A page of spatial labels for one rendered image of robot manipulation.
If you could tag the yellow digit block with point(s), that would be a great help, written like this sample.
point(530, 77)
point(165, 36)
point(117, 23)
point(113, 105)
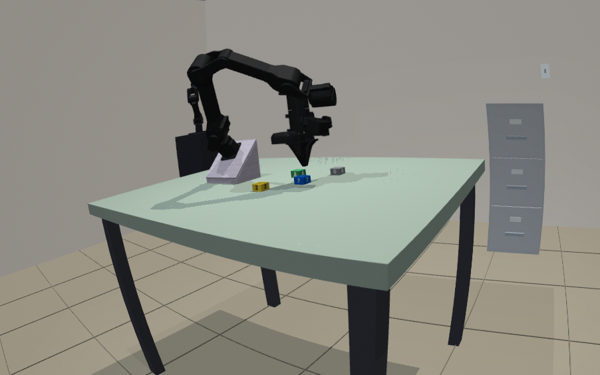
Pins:
point(260, 186)

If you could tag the green block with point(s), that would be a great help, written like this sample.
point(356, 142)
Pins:
point(298, 172)

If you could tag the blue block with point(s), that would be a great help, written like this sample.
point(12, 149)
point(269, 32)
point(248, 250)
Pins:
point(302, 179)

